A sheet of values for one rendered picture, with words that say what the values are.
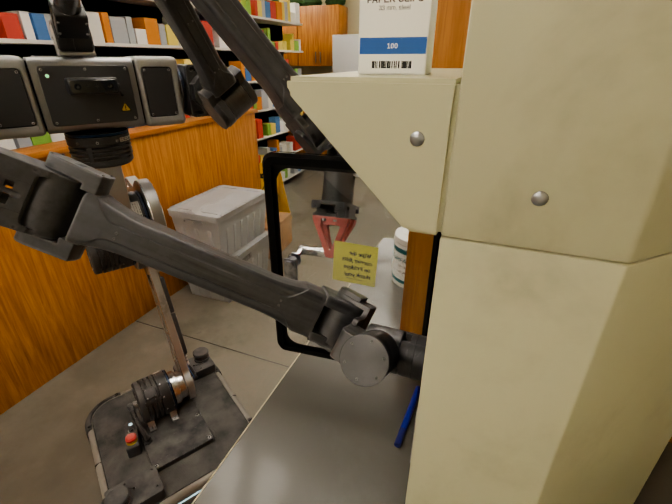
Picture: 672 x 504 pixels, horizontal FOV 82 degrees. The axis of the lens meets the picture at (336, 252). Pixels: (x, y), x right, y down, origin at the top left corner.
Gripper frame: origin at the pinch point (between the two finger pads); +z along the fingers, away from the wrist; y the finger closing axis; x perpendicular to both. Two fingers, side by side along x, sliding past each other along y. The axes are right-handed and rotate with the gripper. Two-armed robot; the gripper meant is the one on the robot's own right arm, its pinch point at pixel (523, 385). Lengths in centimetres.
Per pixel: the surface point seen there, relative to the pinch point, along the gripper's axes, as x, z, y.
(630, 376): -12.5, 5.1, -10.5
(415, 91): -32.7, -12.6, -15.2
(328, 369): 23.2, -32.7, 16.3
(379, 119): -31.0, -14.7, -15.2
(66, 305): 81, -207, 63
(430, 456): -1.4, -8.4, -14.8
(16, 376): 103, -206, 31
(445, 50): -36.0, -16.8, 21.7
